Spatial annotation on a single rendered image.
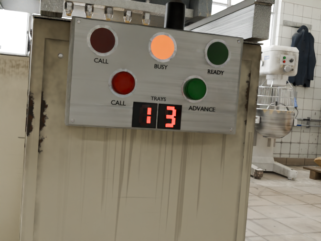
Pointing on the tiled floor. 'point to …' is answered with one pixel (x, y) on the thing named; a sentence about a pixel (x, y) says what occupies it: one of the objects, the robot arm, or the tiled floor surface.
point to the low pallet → (315, 171)
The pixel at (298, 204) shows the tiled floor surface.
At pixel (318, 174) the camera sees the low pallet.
